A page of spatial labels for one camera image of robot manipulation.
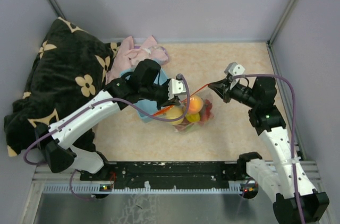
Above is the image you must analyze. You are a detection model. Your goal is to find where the green grape bunch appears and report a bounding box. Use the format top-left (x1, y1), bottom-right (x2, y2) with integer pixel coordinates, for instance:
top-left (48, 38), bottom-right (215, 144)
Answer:
top-left (175, 124), bottom-right (200, 133)

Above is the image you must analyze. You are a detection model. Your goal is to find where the pink cloth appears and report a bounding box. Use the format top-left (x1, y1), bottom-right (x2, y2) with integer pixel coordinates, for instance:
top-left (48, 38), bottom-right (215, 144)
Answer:
top-left (106, 36), bottom-right (169, 84)

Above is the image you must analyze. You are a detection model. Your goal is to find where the black floral plush blanket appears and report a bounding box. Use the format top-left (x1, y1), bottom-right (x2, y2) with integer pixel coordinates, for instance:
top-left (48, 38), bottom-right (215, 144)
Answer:
top-left (4, 18), bottom-right (121, 157)

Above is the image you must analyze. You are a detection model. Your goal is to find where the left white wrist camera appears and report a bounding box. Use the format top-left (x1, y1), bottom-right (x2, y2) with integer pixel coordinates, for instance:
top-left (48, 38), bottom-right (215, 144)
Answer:
top-left (168, 79), bottom-right (187, 98)

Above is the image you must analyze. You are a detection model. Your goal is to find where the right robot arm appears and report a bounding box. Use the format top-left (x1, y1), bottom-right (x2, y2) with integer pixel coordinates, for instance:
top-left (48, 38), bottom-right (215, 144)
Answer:
top-left (208, 76), bottom-right (329, 223)

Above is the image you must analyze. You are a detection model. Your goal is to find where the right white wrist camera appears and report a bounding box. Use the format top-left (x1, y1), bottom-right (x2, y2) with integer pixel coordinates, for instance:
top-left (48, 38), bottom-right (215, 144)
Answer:
top-left (224, 62), bottom-right (245, 89)

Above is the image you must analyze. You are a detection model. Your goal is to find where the red strawberry bunch with leaves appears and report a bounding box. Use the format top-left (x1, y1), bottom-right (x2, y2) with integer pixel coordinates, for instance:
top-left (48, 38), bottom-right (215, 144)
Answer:
top-left (198, 99), bottom-right (214, 126)

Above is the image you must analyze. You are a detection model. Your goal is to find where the light blue plastic basket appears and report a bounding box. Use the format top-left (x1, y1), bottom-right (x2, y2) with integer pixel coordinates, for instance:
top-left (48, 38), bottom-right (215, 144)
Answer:
top-left (120, 68), bottom-right (168, 123)

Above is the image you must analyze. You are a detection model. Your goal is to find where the yellow pear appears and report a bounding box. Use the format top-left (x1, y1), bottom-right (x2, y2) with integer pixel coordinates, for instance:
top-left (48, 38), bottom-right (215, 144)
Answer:
top-left (165, 106), bottom-right (184, 126)

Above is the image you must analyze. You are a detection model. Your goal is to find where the orange peach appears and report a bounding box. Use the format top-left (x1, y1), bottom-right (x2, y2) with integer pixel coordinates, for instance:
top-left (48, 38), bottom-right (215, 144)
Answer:
top-left (188, 95), bottom-right (203, 114)

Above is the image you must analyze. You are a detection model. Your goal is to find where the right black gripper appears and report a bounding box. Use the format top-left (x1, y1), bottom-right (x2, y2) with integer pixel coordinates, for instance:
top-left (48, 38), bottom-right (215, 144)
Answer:
top-left (209, 76), bottom-right (259, 108)

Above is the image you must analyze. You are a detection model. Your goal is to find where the yellow starfruit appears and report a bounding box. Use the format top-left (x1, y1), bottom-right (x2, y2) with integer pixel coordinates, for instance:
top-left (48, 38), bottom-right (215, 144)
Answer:
top-left (185, 113), bottom-right (200, 123)

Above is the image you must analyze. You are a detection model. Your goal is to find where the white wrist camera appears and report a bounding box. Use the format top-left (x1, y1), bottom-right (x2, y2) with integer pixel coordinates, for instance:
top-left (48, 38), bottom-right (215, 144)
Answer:
top-left (168, 79), bottom-right (187, 98)
top-left (224, 62), bottom-right (245, 89)

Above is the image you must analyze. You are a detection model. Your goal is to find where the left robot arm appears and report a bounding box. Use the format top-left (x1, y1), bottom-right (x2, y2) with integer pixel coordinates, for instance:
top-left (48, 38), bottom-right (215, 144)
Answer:
top-left (36, 59), bottom-right (188, 180)

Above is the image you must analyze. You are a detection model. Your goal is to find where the clear zip top bag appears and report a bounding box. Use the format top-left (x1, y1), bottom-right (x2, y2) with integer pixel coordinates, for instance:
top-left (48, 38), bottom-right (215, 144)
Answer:
top-left (153, 84), bottom-right (215, 133)

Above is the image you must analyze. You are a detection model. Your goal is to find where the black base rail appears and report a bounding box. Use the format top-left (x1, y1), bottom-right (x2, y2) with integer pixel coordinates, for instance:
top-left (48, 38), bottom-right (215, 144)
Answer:
top-left (80, 161), bottom-right (249, 189)

